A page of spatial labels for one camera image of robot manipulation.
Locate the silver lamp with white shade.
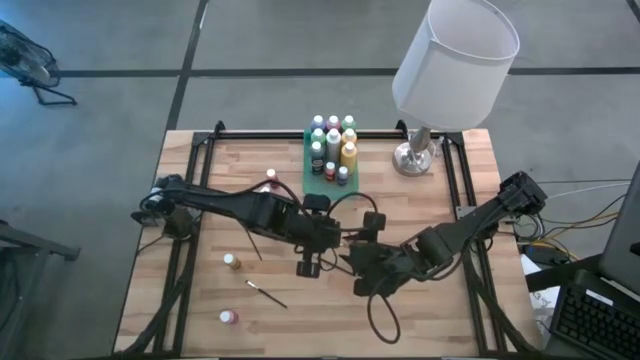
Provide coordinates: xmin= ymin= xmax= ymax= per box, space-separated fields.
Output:
xmin=392 ymin=0 xmax=521 ymax=178

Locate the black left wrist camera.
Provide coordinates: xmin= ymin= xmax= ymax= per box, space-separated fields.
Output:
xmin=363 ymin=211 xmax=388 ymax=232

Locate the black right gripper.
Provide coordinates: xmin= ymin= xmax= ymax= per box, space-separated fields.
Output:
xmin=338 ymin=242 xmax=420 ymax=297

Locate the white cable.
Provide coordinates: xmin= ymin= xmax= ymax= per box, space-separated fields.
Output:
xmin=544 ymin=178 xmax=634 ymax=199

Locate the yellow cable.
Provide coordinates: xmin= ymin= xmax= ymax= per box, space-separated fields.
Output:
xmin=537 ymin=212 xmax=621 ymax=251

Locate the black aluminium table frame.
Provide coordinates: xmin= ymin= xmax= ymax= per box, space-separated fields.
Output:
xmin=113 ymin=119 xmax=544 ymax=360

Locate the black wire floor fan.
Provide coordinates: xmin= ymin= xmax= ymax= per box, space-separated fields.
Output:
xmin=0 ymin=19 xmax=78 ymax=108

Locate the gray monitor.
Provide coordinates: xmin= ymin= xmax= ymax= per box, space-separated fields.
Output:
xmin=597 ymin=159 xmax=640 ymax=297

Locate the black keyboard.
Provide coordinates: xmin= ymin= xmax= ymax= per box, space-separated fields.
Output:
xmin=548 ymin=279 xmax=640 ymax=360

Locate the teal plastic bin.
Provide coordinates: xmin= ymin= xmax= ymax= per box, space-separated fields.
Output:
xmin=301 ymin=129 xmax=361 ymax=201

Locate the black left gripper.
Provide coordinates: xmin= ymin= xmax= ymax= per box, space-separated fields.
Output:
xmin=292 ymin=212 xmax=346 ymax=279

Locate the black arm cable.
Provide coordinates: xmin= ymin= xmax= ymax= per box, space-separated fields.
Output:
xmin=327 ymin=191 xmax=380 ymax=231
xmin=366 ymin=279 xmax=402 ymax=345

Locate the gray metal table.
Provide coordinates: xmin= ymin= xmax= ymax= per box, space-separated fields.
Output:
xmin=0 ymin=219 xmax=81 ymax=360

